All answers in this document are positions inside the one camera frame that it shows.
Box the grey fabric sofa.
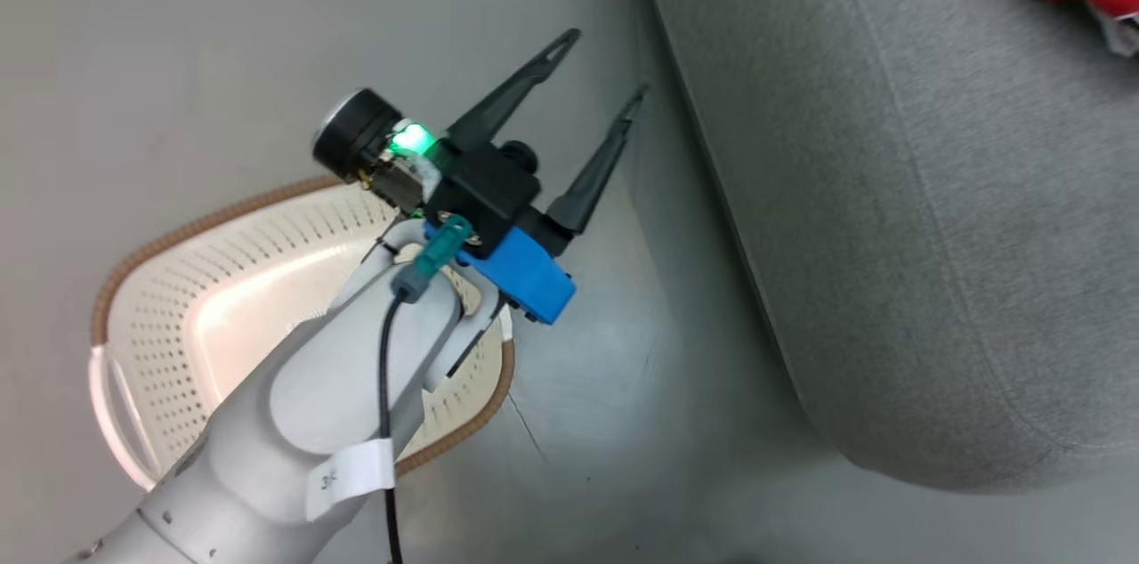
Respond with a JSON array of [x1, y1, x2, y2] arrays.
[[635, 0, 1139, 495]]

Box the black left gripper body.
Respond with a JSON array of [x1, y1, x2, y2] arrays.
[[311, 87, 571, 259]]

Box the white perforated laundry basket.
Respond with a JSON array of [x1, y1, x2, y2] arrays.
[[88, 176, 517, 494]]

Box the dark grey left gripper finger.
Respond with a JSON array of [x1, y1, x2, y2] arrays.
[[444, 28, 581, 152], [546, 83, 650, 235]]

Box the teal left cable connector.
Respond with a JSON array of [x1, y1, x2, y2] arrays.
[[392, 214, 473, 305]]

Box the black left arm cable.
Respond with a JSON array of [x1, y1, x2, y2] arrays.
[[377, 297, 407, 564]]

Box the white paper label tape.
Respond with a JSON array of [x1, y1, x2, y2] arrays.
[[304, 439, 396, 523]]

